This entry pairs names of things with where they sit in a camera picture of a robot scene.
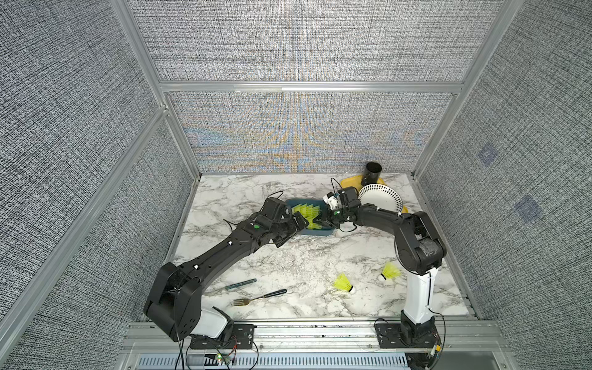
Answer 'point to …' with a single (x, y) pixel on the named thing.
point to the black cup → (371, 173)
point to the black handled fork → (246, 301)
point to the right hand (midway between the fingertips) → (312, 214)
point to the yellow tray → (355, 181)
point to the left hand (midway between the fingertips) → (306, 227)
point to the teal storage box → (326, 230)
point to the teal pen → (235, 285)
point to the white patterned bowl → (381, 196)
